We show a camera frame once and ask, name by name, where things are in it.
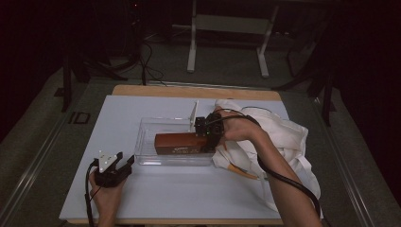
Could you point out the black metal stand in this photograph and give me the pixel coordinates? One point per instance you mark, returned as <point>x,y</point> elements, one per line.
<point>327,101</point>
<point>66,85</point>

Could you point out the person's left hand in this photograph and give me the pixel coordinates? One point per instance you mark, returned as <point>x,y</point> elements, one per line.
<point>107,198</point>

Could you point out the person's right hand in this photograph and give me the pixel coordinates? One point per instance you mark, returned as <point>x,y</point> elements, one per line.
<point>239,127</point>

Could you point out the white table mat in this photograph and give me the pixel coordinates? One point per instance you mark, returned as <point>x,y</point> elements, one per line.
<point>170,192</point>

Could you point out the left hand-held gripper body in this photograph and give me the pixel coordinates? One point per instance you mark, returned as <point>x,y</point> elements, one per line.
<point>108,178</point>

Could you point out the clear plastic container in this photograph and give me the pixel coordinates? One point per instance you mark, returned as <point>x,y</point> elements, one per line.
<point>146,138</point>

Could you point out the wooden table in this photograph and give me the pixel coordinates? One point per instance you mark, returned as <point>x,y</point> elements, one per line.
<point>189,92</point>

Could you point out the white metal stand frame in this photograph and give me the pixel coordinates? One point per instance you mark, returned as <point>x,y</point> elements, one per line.
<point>231,24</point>

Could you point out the white canvas tote bag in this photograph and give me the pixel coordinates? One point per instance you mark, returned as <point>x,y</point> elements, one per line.
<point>293,138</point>

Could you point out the brown rectangular box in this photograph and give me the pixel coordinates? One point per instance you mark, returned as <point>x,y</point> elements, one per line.
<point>179,143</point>

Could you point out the orange and green pen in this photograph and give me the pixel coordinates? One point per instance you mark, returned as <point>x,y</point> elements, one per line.
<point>242,172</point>

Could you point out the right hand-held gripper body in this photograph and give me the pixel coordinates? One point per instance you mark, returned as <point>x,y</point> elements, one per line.
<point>216,127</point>

